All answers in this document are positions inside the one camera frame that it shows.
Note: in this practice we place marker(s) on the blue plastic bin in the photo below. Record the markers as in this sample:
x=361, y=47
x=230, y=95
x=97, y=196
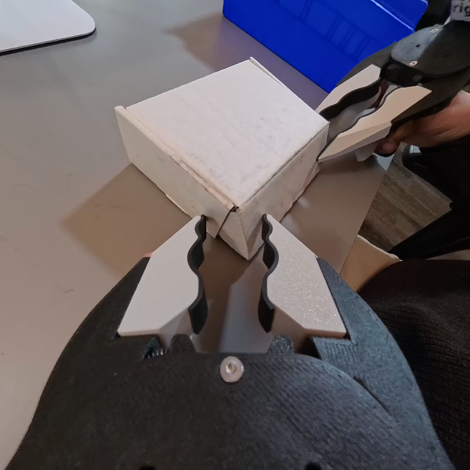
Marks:
x=312, y=33

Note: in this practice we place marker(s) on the white document stand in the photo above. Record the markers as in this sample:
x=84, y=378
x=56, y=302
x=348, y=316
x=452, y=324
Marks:
x=36, y=22

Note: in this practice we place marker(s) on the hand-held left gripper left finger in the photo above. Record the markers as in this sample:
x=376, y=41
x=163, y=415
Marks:
x=158, y=293

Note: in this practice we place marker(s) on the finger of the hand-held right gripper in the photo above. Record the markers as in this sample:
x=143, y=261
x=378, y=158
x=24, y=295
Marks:
x=382, y=117
x=352, y=88

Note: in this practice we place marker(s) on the white cardboard box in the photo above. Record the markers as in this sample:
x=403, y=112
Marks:
x=227, y=128

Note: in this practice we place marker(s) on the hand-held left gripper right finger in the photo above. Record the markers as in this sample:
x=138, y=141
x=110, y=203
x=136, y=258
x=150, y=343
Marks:
x=304, y=293

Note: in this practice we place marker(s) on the person's dark trouser leg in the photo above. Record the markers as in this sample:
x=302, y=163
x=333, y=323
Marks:
x=440, y=205

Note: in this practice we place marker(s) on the person's black sweater torso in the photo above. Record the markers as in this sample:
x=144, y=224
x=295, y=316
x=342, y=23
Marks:
x=426, y=330

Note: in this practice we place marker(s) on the person's right hand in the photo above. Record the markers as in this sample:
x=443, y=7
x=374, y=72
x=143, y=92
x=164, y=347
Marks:
x=433, y=128

